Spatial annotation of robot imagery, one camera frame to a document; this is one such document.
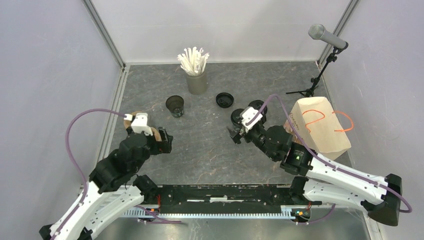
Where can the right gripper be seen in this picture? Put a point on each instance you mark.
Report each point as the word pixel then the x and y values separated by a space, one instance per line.
pixel 236 138

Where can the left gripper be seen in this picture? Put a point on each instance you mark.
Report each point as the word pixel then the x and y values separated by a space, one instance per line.
pixel 164 146

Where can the brown cardboard cup carrier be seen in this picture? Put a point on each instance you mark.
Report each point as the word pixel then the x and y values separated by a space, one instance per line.
pixel 126 124

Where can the black coffee cup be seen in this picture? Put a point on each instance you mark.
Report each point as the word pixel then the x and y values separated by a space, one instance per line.
pixel 236 119
pixel 257 104

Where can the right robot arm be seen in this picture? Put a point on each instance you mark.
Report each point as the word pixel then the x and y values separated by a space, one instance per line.
pixel 319 179

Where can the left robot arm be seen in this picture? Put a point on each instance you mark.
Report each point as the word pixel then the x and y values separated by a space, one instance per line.
pixel 87 217

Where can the brown paper takeout bag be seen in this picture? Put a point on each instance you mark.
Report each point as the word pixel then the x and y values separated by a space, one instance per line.
pixel 322 128

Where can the grey straw holder cup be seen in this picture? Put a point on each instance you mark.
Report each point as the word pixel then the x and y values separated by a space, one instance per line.
pixel 198 84

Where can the white wrapped straws bundle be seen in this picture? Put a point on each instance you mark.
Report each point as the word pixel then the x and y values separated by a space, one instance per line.
pixel 193 61

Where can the black microphone stand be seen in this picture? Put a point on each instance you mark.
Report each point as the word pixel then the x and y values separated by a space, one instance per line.
pixel 309 92

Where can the grey microphone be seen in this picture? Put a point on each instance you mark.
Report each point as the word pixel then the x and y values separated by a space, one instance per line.
pixel 319 32

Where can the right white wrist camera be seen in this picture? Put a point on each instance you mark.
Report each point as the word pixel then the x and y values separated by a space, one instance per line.
pixel 250 117

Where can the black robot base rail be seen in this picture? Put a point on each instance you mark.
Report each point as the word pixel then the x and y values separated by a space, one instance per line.
pixel 224 201

